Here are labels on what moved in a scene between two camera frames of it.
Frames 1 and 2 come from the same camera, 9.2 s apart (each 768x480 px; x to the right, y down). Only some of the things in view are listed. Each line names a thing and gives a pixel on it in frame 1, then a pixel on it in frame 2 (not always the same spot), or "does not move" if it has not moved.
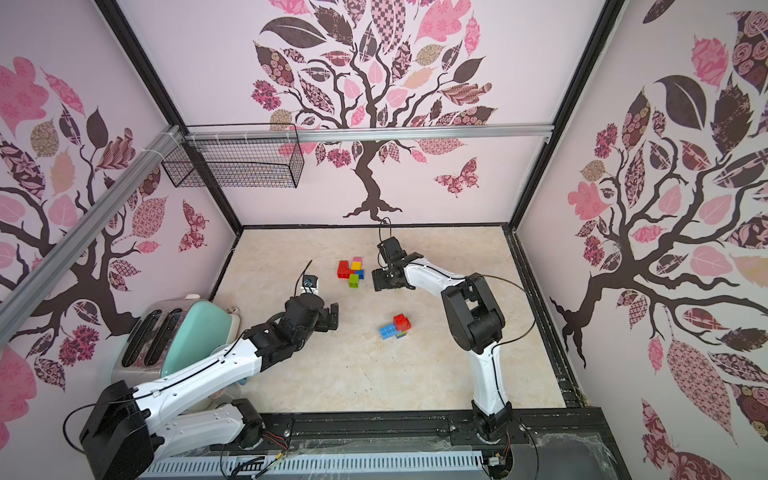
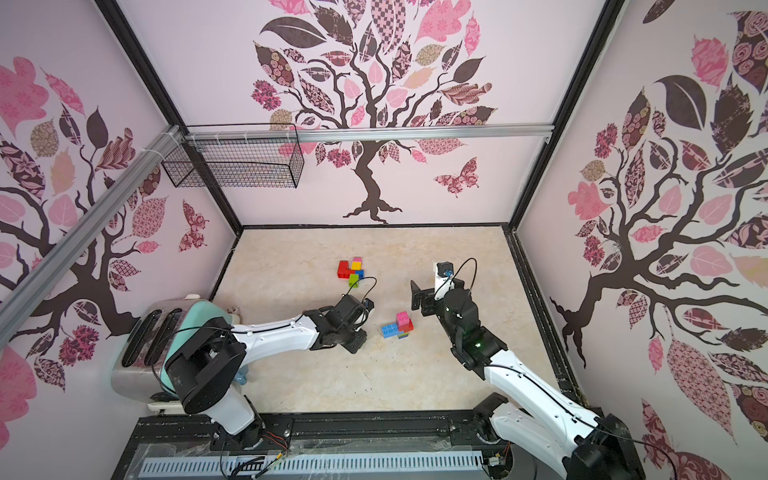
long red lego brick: [343, 271] does not move
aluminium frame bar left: [81, 230] does not move
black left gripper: [325, 323] to [360, 340]
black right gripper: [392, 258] to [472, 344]
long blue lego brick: [389, 331] does not move
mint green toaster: [162, 338] does not move
